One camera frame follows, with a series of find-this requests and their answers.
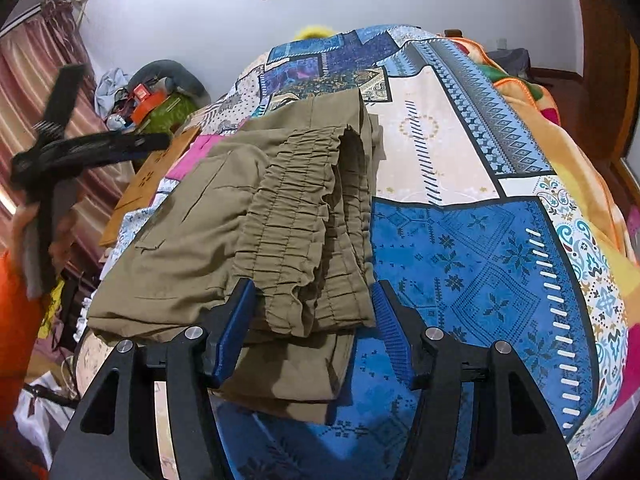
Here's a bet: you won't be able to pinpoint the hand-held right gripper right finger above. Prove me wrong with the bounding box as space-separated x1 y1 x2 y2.
371 280 583 480

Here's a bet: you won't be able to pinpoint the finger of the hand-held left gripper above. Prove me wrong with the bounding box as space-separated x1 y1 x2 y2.
50 132 172 167
37 63 87 133

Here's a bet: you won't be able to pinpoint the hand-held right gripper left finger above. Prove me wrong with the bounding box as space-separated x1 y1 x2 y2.
50 277 258 480

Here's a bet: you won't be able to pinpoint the khaki pants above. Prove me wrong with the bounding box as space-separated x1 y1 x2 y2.
86 87 386 426

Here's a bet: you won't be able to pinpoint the striped pink curtain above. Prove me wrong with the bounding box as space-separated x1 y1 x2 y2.
0 0 101 241

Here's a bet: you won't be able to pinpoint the white clothes heap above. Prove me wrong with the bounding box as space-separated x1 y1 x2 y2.
95 67 132 118

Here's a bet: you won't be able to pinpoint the orange box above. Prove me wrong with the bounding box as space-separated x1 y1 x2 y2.
132 94 168 122

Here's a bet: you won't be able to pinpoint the green patterned storage box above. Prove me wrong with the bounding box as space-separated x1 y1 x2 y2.
142 92 198 136

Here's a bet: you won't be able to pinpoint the pink garment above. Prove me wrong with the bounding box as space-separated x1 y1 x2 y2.
165 135 213 181

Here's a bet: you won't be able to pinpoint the grey bolster pillow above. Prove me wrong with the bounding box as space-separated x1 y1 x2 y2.
129 60 211 98

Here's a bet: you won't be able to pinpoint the blue patchwork bed blanket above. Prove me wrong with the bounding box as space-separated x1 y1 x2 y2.
75 24 631 480

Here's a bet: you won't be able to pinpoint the white plastic bag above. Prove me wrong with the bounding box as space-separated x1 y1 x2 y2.
15 375 76 466

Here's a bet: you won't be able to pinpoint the yellow curved foam tube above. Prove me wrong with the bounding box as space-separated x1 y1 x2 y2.
294 24 333 41

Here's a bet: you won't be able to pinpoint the orange fleece blanket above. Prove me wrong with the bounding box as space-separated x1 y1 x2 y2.
440 35 632 261

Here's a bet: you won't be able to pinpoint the grey backpack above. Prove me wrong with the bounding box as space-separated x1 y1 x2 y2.
485 47 531 81

